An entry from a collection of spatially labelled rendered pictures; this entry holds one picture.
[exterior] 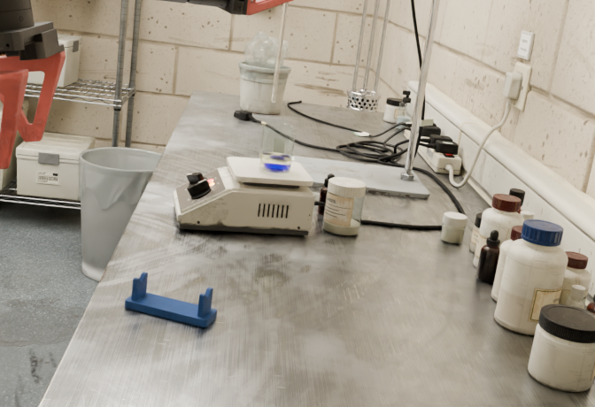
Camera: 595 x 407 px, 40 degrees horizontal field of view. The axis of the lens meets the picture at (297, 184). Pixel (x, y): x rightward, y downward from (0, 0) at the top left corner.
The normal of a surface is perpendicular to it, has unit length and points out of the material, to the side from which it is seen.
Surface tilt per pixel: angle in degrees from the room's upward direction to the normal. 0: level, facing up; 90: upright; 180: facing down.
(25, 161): 92
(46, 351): 0
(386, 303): 0
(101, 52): 90
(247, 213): 90
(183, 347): 0
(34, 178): 92
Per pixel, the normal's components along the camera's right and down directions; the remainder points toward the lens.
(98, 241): -0.34, 0.27
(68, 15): 0.04, 0.26
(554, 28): -0.99, -0.11
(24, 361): 0.12, -0.96
